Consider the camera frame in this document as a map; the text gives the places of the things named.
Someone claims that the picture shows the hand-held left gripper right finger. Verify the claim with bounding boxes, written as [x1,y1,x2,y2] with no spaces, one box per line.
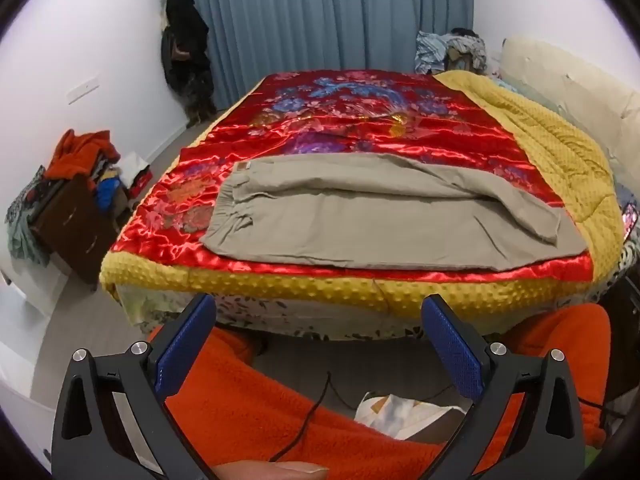
[420,295,586,480]

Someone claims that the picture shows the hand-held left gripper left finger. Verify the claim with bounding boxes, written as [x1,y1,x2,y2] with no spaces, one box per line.
[50,292,221,480]

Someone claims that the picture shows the khaki pants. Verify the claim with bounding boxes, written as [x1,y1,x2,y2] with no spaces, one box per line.
[202,154,588,270]

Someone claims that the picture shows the person's left hand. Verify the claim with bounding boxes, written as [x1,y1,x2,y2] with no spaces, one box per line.
[212,461,330,480]

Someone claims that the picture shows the person's orange fleece clothing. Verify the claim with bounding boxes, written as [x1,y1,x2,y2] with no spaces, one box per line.
[145,302,613,480]

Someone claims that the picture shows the white bag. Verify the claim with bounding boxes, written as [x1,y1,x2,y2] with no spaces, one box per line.
[354,391,471,443]

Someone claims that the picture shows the leaf print bed sheet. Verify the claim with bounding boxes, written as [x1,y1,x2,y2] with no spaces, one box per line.
[117,282,451,345]

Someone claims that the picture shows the white furniture edge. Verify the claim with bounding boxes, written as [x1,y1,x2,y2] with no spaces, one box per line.
[0,272,68,461]

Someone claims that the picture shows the red shoebox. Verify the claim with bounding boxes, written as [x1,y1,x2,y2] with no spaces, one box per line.
[120,152,153,202]

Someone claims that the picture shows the brown wooden cabinet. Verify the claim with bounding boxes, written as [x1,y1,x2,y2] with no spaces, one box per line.
[30,175,131,291]

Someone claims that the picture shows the blue garment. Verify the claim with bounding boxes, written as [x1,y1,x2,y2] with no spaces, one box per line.
[95,175,122,212]

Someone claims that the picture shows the dark patterned cloth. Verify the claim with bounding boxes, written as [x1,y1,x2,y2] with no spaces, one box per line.
[5,165,51,266]

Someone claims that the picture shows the orange clothes heap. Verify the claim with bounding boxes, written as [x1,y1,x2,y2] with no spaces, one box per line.
[44,129,122,181]

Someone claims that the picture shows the pink patterned item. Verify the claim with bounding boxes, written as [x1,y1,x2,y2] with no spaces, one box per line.
[620,200,640,241]

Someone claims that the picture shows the yellow dotted fleece blanket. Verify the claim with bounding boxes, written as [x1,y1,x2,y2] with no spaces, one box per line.
[99,70,626,338]

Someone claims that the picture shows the red floral satin bedspread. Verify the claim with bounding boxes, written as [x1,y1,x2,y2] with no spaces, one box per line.
[107,71,596,283]

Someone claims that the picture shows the cream padded headboard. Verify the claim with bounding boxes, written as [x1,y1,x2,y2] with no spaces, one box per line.
[500,35,640,171]

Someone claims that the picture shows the pile of patterned clothes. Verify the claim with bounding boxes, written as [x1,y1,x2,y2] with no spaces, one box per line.
[415,27,488,76]

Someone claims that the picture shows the dark hanging clothes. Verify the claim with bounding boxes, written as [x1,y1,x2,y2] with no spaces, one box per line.
[160,0,218,128]

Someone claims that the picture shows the blue grey curtain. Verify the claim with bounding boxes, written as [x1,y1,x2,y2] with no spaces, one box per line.
[170,0,476,111]

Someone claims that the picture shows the black cable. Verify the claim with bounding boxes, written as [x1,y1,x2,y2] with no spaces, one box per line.
[270,370,466,463]

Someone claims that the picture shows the white wall plate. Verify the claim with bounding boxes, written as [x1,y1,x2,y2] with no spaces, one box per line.
[67,76,101,106]

